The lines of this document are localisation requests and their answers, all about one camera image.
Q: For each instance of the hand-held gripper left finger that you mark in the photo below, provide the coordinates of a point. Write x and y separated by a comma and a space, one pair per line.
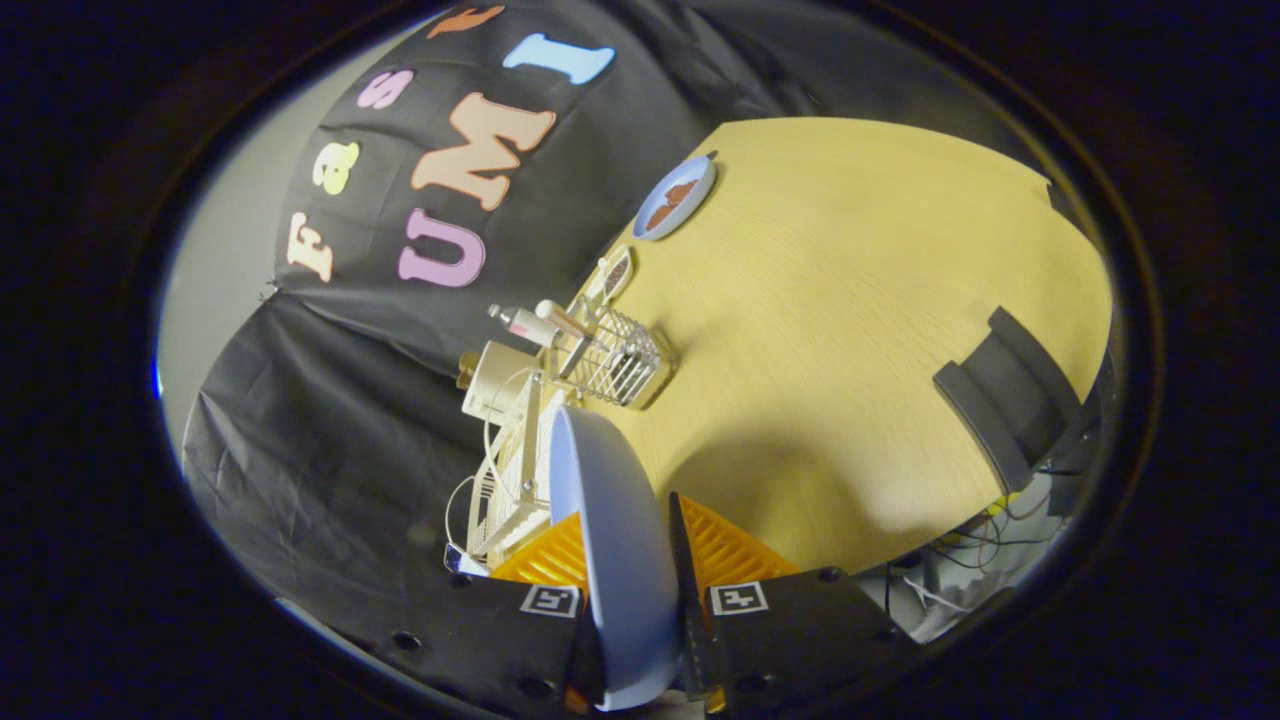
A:
480, 640

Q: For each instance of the blue plate with brown food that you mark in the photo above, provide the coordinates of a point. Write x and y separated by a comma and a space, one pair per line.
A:
678, 195

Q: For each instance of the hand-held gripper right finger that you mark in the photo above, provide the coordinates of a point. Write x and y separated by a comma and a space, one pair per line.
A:
790, 630

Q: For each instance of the beige cup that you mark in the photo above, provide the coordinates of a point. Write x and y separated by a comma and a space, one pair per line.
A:
495, 380

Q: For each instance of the light blue plate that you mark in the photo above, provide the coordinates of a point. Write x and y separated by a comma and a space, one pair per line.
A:
620, 560

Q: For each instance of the black backdrop cloth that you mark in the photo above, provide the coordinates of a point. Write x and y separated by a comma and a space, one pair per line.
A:
350, 450

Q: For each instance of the small dish with brown food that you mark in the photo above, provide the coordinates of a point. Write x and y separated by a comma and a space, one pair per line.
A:
615, 275

